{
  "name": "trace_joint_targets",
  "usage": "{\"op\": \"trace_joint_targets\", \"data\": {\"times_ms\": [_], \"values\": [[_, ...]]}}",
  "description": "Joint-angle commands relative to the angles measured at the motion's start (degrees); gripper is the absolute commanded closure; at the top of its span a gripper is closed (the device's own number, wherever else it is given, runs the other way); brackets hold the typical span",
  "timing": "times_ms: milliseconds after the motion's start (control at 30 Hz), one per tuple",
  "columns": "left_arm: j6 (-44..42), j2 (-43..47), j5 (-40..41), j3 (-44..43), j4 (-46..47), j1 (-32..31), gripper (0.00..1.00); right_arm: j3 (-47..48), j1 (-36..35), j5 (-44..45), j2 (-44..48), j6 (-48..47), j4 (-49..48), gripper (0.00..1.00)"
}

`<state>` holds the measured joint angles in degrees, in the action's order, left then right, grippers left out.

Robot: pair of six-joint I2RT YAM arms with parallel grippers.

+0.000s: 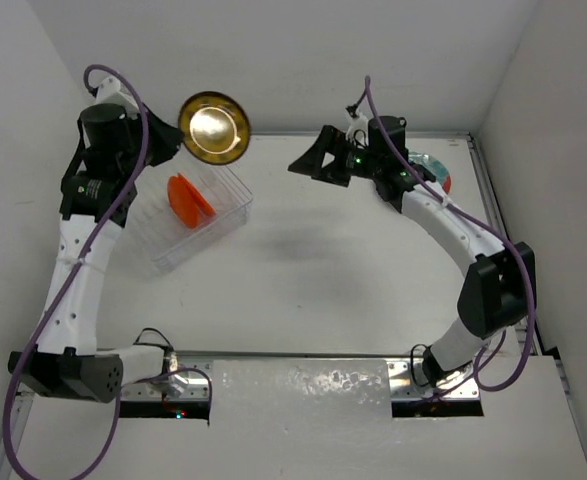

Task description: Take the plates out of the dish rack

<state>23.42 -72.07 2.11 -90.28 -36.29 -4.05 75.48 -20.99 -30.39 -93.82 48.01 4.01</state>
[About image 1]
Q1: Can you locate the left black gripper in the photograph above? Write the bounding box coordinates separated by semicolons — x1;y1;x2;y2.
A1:
118;103;184;178

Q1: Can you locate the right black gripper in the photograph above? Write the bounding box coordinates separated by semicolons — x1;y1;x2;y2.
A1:
291;124;383;186

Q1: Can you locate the yellow patterned plate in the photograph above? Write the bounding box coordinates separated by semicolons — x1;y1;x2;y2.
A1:
177;91;252;166

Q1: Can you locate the orange plate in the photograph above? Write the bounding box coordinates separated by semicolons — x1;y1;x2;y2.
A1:
167;175;199;229
178;174;217;217

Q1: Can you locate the teal red patterned plate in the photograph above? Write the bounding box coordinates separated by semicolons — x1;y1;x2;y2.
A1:
409;150;452;194

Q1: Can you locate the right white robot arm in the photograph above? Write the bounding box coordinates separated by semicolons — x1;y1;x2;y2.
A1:
288;115;535;388

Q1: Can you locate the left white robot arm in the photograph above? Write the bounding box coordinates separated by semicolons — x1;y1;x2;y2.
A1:
8;103;183;403

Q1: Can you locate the foil covered front panel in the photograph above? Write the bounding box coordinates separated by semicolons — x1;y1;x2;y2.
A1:
120;351;484;420

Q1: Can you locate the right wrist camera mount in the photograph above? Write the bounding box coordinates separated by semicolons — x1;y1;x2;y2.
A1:
346;104;369;148

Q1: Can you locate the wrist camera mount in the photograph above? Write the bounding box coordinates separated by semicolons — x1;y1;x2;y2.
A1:
346;104;369;148
94;76;138;112

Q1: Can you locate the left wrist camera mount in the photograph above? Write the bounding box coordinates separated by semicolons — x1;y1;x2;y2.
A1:
94;76;138;112

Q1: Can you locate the white wire dish rack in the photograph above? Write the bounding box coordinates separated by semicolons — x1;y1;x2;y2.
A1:
116;162;253;277

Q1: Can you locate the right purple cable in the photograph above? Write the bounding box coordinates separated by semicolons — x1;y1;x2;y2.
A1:
362;74;537;396

